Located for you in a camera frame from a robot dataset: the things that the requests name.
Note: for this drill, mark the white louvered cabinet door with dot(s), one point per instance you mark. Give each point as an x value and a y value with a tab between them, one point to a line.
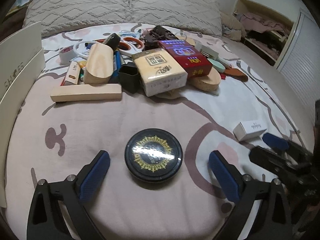
300	64

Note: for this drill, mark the white tape roll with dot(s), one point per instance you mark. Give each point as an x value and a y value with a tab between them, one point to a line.
68	54

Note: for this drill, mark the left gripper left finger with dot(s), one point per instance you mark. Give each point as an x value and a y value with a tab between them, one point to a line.
45	220

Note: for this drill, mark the beige textured pillow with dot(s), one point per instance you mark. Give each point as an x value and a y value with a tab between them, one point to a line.
58	16
195	15

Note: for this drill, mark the right beige textured pillow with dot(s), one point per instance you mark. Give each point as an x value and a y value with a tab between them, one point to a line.
195	15

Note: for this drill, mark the white shoe box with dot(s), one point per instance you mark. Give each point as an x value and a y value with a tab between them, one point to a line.
22	60

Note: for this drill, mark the red cigarette carton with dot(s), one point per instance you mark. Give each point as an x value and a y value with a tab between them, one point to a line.
190	59

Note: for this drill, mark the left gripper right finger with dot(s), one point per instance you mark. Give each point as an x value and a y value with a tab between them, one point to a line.
273	219

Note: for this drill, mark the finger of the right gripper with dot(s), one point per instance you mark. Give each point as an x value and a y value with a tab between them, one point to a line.
275	141

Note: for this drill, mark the long wooden block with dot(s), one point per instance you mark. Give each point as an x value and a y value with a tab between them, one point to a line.
86	93

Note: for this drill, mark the black round gold-patterned tin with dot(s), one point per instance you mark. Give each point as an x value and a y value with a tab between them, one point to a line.
153	155

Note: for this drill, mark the round wooden box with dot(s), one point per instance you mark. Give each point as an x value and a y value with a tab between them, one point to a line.
208	83

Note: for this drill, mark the orange handled scissors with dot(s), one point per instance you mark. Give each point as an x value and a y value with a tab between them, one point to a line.
129	46

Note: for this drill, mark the white orange slim box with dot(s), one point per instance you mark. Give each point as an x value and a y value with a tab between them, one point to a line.
72	75

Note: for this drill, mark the small white box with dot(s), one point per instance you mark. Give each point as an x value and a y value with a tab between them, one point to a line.
246	130

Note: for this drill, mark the sage green stapler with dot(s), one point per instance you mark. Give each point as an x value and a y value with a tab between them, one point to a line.
206	51

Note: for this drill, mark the mint green round case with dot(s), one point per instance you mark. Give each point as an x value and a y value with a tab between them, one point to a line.
217	65

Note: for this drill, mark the black square cup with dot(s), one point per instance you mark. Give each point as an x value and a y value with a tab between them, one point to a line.
129	77

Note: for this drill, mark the cream tissue pack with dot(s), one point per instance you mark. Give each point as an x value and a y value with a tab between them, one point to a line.
159	71

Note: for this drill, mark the left beige textured pillow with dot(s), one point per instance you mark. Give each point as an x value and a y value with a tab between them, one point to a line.
58	16

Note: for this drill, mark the black hair claw clip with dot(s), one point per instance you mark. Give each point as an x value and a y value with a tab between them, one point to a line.
158	33

